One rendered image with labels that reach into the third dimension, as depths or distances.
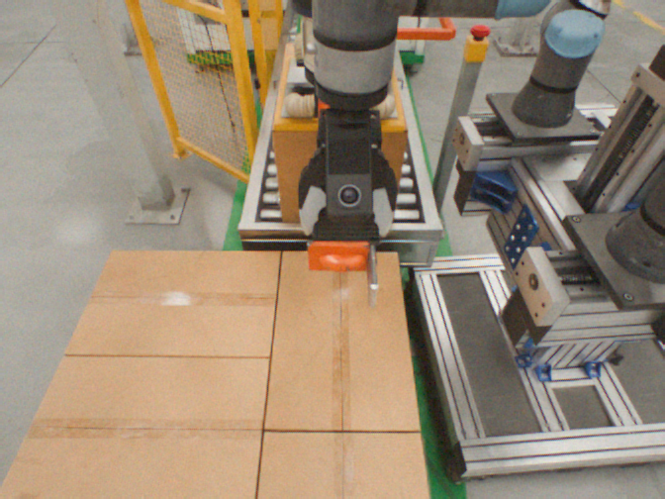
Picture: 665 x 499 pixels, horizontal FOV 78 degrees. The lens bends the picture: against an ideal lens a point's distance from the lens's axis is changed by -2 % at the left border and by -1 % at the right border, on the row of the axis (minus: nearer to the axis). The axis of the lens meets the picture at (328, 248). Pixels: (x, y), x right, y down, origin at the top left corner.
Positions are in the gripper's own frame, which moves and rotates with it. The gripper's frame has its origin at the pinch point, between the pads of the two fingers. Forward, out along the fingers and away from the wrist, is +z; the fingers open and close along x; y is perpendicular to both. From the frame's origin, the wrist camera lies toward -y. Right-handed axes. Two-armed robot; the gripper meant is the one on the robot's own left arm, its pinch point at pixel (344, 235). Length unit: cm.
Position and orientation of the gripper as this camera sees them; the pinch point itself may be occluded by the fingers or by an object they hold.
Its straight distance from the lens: 54.1
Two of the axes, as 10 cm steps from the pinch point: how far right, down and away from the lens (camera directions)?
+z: 0.0, 6.6, 7.6
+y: 0.3, -7.6, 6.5
